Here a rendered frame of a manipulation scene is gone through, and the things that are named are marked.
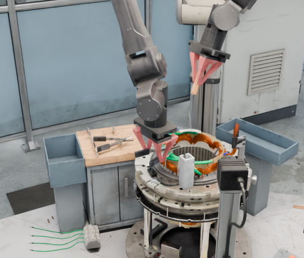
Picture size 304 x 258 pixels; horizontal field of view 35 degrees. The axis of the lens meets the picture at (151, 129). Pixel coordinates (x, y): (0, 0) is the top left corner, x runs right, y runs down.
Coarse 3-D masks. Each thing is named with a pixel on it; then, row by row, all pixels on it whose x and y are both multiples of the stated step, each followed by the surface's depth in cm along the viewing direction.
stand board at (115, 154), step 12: (84, 132) 158; (96, 132) 158; (108, 132) 158; (120, 132) 158; (132, 132) 158; (84, 144) 151; (96, 144) 151; (132, 144) 150; (84, 156) 144; (96, 156) 144; (108, 156) 144; (120, 156) 145; (132, 156) 146
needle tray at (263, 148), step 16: (224, 128) 164; (240, 128) 167; (256, 128) 162; (256, 144) 150; (272, 144) 158; (288, 144) 154; (256, 160) 154; (272, 160) 148; (256, 192) 159; (256, 208) 163
